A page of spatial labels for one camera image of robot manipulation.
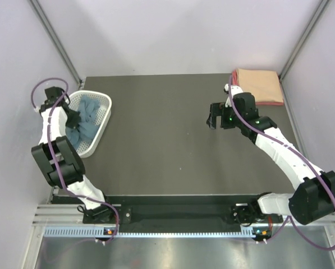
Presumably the blue t shirt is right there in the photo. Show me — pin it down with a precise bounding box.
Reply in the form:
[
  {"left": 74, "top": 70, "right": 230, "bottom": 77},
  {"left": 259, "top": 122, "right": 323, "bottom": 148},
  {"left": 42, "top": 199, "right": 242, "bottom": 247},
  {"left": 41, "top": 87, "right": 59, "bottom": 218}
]
[{"left": 66, "top": 95, "right": 100, "bottom": 150}]

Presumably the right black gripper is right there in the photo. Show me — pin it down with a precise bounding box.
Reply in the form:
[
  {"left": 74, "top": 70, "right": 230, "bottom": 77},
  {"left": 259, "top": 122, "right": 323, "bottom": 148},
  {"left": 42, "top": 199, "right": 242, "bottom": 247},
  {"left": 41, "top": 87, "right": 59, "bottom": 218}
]
[{"left": 206, "top": 102, "right": 244, "bottom": 130}]

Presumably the aluminium corner post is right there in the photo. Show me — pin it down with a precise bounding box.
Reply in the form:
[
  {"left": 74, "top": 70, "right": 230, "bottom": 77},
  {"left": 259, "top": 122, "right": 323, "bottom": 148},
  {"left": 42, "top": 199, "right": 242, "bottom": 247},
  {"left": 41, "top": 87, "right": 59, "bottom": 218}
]
[
  {"left": 278, "top": 0, "right": 332, "bottom": 81},
  {"left": 27, "top": 0, "right": 83, "bottom": 86}
]

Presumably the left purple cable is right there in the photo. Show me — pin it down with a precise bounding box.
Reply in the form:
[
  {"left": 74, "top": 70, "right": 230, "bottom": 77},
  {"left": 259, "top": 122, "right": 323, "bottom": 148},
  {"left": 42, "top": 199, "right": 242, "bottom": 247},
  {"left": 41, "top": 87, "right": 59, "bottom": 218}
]
[{"left": 31, "top": 78, "right": 120, "bottom": 244}]

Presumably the slotted grey cable duct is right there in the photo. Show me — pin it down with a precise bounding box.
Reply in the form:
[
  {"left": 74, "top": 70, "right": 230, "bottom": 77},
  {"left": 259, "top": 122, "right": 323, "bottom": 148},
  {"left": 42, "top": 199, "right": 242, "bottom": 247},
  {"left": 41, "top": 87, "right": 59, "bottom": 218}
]
[{"left": 43, "top": 226, "right": 272, "bottom": 239}]

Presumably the right aluminium corner post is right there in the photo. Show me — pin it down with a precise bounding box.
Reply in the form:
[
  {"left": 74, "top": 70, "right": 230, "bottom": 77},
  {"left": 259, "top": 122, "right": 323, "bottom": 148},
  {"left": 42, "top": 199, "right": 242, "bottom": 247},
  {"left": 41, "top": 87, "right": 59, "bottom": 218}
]
[{"left": 278, "top": 0, "right": 332, "bottom": 81}]

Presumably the white perforated plastic basket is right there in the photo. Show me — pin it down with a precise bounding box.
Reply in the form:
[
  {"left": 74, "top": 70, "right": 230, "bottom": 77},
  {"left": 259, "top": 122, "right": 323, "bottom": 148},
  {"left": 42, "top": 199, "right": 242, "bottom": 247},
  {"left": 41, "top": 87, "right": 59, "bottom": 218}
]
[{"left": 68, "top": 90, "right": 112, "bottom": 158}]

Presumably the purple cable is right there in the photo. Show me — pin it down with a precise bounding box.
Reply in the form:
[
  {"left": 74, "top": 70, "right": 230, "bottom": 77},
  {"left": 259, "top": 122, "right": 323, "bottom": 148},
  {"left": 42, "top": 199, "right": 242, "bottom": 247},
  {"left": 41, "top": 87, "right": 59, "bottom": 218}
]
[
  {"left": 222, "top": 83, "right": 335, "bottom": 251},
  {"left": 31, "top": 78, "right": 120, "bottom": 244}
]

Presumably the left aluminium corner post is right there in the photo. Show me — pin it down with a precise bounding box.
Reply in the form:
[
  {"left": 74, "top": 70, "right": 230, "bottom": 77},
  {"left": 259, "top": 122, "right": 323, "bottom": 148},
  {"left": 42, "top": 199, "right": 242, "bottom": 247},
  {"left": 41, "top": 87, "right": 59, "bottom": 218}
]
[{"left": 27, "top": 0, "right": 83, "bottom": 86}]

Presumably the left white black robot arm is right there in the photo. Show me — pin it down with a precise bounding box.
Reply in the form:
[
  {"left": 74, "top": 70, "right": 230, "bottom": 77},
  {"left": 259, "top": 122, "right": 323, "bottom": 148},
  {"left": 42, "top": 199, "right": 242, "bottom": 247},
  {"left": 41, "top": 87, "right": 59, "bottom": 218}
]
[{"left": 31, "top": 86, "right": 118, "bottom": 224}]

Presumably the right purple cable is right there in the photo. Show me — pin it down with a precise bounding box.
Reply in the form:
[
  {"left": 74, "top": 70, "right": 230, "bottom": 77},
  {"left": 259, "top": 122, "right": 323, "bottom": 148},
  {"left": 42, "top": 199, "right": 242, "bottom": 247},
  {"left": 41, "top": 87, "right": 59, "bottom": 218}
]
[{"left": 222, "top": 83, "right": 335, "bottom": 251}]

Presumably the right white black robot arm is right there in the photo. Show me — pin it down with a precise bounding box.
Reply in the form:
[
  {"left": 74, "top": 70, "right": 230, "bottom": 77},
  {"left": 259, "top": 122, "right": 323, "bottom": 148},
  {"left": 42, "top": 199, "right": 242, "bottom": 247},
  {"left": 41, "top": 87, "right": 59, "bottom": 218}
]
[{"left": 206, "top": 84, "right": 335, "bottom": 225}]

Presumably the folded pink t shirt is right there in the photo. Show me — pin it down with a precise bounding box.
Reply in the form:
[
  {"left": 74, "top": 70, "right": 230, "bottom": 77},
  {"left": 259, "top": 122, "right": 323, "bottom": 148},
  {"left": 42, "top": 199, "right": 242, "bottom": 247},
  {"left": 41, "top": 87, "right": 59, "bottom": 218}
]
[{"left": 230, "top": 69, "right": 284, "bottom": 106}]

